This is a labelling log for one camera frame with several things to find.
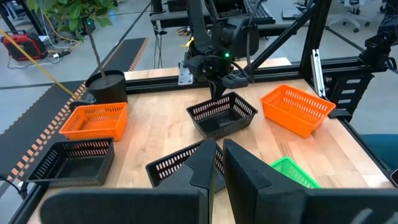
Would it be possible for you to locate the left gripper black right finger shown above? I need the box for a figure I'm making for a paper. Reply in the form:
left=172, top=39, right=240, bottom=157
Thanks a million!
left=222, top=138, right=398, bottom=224

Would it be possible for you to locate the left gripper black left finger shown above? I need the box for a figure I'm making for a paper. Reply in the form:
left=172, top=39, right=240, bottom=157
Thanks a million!
left=39, top=138, right=218, bottom=224

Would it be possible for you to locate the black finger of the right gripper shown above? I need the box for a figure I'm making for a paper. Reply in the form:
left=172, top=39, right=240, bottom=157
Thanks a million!
left=208, top=78, right=228, bottom=101

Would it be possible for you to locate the black plastic slotted basket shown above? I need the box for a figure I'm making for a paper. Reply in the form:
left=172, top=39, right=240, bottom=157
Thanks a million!
left=186, top=91, right=259, bottom=141
left=145, top=140, right=226, bottom=193
left=26, top=137, right=116, bottom=189

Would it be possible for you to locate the green plastic slotted basket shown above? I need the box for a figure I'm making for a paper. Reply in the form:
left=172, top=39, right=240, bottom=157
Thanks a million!
left=269, top=156, right=322, bottom=190

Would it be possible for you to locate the orange plastic slotted basket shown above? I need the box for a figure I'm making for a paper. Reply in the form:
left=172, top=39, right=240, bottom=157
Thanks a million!
left=58, top=101, right=129, bottom=142
left=260, top=83, right=337, bottom=139

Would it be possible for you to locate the black background desk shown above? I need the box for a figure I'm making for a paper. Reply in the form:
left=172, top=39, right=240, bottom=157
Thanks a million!
left=149, top=0, right=315, bottom=37

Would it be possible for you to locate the black keyboard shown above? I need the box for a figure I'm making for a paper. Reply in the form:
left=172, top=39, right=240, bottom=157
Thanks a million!
left=242, top=0, right=276, bottom=25

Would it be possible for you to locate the black plant pot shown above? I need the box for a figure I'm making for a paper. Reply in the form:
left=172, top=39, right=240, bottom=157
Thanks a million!
left=85, top=70, right=128, bottom=105

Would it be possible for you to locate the teal blue seat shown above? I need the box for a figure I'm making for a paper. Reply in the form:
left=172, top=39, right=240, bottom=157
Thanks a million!
left=360, top=133, right=398, bottom=171

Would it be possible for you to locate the black striped-edge floor mat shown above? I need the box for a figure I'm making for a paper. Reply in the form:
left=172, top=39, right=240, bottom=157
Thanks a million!
left=0, top=37, right=149, bottom=187

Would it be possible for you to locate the black controller box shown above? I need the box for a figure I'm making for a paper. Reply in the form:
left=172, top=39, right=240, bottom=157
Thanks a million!
left=325, top=73, right=375, bottom=119

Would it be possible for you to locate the green leafy artificial tree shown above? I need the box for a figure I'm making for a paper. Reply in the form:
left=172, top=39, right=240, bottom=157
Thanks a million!
left=26, top=0, right=119, bottom=80

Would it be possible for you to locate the white office chair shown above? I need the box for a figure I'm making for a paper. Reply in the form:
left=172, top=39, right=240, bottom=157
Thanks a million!
left=326, top=0, right=371, bottom=34

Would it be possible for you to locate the black mounted clamp device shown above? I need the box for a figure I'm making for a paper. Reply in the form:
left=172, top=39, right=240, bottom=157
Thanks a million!
left=358, top=12, right=398, bottom=74

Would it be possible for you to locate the red tool case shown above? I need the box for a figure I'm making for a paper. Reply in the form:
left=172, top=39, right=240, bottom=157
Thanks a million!
left=0, top=30, right=48, bottom=62

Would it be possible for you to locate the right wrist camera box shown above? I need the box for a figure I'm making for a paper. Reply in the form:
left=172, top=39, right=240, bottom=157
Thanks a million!
left=221, top=73, right=249, bottom=90

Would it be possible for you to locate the black aluminium table frame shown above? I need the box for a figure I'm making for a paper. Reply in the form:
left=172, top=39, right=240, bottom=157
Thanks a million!
left=9, top=0, right=398, bottom=224

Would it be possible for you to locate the silver metal bracket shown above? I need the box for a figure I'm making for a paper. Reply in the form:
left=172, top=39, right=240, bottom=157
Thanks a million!
left=311, top=49, right=326, bottom=98

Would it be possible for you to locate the yellow strap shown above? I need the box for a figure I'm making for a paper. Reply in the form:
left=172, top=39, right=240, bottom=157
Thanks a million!
left=0, top=29, right=79, bottom=100

